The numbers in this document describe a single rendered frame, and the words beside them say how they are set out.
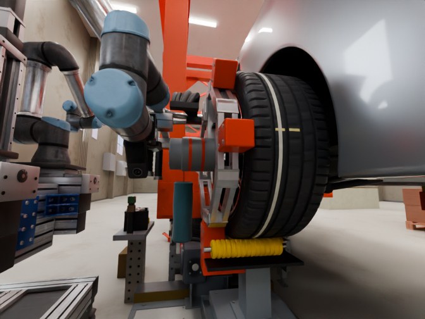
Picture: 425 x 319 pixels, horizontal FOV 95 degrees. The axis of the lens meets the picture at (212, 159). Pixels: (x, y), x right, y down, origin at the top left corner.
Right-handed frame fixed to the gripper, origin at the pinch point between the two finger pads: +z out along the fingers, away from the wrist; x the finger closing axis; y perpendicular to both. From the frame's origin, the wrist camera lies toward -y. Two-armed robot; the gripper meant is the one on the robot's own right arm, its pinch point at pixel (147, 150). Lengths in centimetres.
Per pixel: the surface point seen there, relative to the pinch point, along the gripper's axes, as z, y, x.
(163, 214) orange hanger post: 62, -28, -2
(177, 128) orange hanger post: 63, 26, -8
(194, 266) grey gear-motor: 41, -51, -19
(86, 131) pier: 704, 180, 329
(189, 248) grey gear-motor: 43, -43, -17
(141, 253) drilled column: 76, -54, 12
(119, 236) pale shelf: 56, -39, 21
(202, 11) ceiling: 517, 567, -70
